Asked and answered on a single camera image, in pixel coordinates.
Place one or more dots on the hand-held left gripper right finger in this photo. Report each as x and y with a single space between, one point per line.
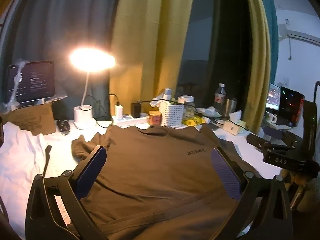
225 175

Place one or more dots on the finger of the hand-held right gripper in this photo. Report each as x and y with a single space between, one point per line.
258 141

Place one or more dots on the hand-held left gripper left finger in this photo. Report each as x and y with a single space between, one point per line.
91 167

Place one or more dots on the brown t-shirt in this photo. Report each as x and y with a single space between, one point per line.
155 167

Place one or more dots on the white mug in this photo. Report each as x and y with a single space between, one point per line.
270 117

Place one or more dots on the small white box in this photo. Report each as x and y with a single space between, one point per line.
231 128

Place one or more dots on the folded white paper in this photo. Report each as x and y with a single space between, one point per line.
235 116

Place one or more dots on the steel tumbler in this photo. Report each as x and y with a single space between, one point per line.
231 106

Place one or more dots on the computer monitor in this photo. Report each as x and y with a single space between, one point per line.
273 96

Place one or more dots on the white desk lamp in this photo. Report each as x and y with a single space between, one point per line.
83 120

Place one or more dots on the clear water bottle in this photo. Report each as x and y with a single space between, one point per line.
220 97

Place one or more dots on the white power strip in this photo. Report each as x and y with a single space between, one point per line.
130 121

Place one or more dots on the yellow packet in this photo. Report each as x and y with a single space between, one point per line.
192 122

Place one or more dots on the white charger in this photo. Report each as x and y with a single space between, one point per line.
118 111

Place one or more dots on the white cloth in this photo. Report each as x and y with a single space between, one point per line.
20 160

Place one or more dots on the black charger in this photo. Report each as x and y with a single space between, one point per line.
136 110

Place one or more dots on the cardboard box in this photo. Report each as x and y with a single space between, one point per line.
30 120

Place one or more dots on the white plastic basket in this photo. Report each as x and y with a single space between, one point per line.
172 115

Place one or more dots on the clear jar with white lid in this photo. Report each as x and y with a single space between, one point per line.
186 100

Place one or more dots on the yellow curtain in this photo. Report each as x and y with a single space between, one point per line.
150 42
257 55

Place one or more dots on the crumpled white tissue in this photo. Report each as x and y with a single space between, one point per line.
156 101

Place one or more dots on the white bottle with blue cap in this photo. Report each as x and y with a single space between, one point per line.
167 93

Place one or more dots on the tablet computer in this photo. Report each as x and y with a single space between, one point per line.
37 80

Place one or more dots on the white air conditioner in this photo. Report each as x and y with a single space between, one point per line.
302 36

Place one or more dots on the teal curtain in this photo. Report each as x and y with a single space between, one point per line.
62 17
271 17

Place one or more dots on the dark window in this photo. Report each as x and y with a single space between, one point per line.
200 30

